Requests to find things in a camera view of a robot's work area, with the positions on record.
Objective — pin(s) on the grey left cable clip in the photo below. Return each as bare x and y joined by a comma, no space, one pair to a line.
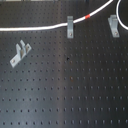
22,50

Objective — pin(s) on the grey cable clip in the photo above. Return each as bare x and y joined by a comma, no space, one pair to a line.
70,32
113,23
22,50

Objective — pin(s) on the grey middle cable clip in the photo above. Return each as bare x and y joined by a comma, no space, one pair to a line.
70,32

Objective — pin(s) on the grey right cable clip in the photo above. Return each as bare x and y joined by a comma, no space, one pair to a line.
113,23

